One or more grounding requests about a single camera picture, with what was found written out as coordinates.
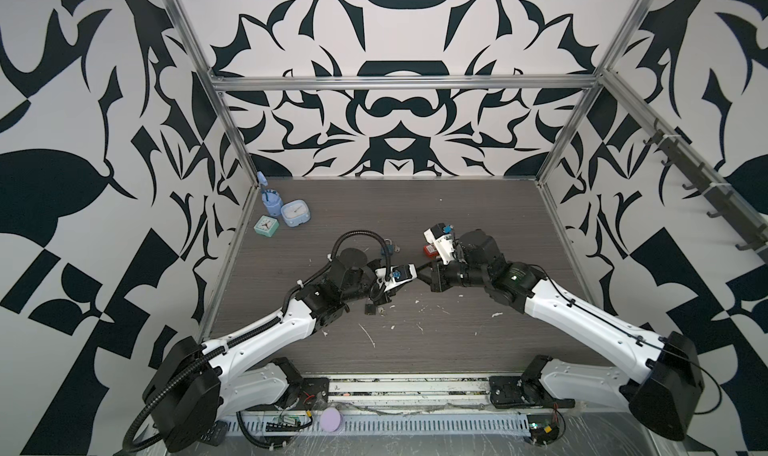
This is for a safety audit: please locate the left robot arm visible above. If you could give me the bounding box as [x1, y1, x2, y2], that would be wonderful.
[122, 230, 418, 454]

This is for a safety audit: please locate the blue pen holder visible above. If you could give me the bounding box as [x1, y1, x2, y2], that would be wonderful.
[256, 171, 283, 218]

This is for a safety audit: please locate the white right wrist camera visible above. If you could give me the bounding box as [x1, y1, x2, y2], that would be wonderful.
[424, 223, 461, 265]

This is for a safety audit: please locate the light blue alarm clock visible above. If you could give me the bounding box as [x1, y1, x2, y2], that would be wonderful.
[281, 199, 311, 227]

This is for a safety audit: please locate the right electronics board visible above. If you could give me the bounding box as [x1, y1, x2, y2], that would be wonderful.
[525, 410, 567, 447]

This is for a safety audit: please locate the white cable duct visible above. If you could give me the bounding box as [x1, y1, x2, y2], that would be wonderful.
[244, 414, 531, 437]

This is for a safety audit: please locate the red safety padlock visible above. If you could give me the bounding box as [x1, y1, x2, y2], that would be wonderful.
[423, 244, 438, 258]

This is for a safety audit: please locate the black remote control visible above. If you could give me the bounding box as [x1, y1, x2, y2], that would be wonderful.
[198, 421, 229, 447]

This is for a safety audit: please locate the purple round disc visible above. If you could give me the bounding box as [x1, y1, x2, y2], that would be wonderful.
[320, 407, 343, 433]

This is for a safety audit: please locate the small black padlock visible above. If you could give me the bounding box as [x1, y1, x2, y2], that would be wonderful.
[364, 303, 378, 316]

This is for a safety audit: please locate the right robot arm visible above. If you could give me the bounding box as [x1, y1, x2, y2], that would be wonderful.
[423, 223, 725, 441]

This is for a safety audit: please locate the wall hook rack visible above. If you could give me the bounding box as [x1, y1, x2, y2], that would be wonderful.
[644, 119, 767, 264]

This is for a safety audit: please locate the green small clock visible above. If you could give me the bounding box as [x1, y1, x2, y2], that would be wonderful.
[253, 215, 279, 238]

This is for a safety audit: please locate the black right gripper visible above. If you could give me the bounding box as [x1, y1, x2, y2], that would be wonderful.
[412, 255, 492, 292]

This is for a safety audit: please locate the aluminium frame corner post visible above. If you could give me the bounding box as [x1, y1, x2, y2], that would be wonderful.
[162, 0, 259, 186]

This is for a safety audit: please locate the green circuit board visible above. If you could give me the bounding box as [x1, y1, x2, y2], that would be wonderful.
[264, 413, 314, 432]

